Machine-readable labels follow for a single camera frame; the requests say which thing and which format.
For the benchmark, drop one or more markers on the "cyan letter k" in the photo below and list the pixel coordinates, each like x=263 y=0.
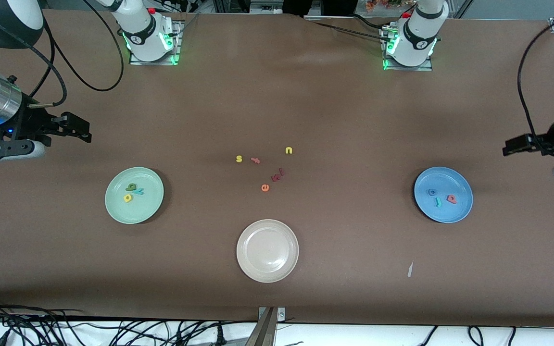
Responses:
x=138 y=191

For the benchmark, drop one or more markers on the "beige plate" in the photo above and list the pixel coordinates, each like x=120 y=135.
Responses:
x=267 y=250

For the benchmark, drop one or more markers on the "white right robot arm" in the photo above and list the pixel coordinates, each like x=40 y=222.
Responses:
x=142 y=33

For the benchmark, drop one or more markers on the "pink letter p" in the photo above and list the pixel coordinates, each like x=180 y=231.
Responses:
x=451 y=199

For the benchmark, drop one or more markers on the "light green plate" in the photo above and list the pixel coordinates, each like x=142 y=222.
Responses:
x=147 y=211

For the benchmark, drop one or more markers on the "teal letter j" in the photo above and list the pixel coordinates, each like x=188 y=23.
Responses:
x=438 y=202

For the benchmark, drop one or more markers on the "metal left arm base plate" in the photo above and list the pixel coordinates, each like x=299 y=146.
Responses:
x=426 y=66

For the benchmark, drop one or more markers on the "blue plate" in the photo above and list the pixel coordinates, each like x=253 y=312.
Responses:
x=443 y=214

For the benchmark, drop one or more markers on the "orange dried flowers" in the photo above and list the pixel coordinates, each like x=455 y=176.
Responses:
x=378 y=5

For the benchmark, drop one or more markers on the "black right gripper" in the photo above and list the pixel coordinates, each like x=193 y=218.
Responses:
x=31 y=122

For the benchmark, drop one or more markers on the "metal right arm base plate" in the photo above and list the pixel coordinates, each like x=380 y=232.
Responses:
x=177 y=53

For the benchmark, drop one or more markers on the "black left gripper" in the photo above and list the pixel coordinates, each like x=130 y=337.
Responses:
x=544 y=142

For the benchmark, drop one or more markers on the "white paper scrap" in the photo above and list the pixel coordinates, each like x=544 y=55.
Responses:
x=410 y=269

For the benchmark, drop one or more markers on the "yellow letter a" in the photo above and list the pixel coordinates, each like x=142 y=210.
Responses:
x=128 y=198

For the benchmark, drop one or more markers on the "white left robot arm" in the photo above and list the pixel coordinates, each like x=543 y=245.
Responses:
x=419 y=33

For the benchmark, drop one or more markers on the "aluminium frame post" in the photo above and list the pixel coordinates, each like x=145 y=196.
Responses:
x=265 y=331

